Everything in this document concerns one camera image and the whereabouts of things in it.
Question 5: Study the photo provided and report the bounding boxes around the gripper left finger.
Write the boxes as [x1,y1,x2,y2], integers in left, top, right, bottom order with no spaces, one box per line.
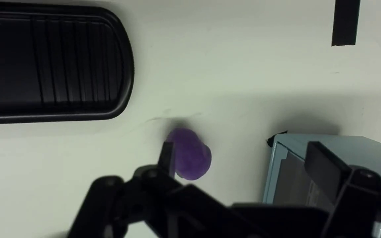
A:
[67,141,240,238]

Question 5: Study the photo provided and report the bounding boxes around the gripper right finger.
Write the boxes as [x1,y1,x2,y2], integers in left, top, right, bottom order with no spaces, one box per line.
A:
[305,141,381,238]

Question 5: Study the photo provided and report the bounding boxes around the purple plush toy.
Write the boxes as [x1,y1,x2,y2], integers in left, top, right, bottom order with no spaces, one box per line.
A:
[166,128,212,181]

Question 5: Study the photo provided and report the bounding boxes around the black ribbed plastic plate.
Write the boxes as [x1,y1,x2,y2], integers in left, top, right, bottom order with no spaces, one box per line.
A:
[0,3,135,125]

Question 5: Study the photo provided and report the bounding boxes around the light blue box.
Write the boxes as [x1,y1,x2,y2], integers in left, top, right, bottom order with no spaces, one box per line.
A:
[263,132,381,238]

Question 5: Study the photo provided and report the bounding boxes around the black tape strip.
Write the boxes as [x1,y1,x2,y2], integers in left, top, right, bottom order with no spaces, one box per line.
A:
[331,0,361,47]

